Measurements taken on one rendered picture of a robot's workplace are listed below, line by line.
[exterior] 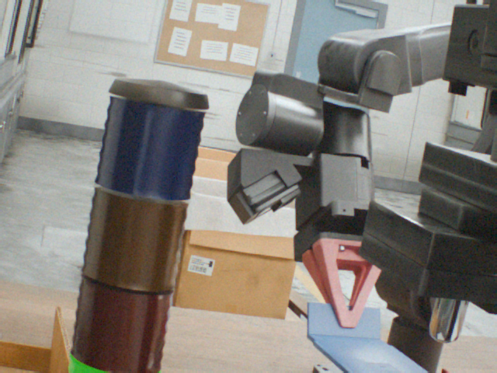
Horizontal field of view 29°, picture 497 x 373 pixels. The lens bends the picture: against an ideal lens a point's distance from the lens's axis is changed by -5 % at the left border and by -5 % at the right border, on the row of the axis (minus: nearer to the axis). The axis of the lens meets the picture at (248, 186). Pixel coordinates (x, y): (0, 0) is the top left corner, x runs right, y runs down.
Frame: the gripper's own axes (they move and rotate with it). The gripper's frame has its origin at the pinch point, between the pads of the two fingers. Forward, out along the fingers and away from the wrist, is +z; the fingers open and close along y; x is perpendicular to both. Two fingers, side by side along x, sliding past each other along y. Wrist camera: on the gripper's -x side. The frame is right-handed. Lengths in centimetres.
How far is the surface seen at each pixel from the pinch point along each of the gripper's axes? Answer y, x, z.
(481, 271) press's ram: 33.7, -6.4, 6.5
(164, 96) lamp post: 47, -28, 6
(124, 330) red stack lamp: 43, -28, 14
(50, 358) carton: -8.6, -25.1, 4.0
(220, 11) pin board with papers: -853, 235, -594
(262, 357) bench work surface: -22.4, -0.2, -1.3
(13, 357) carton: -8.9, -28.6, 4.3
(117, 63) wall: -902, 129, -534
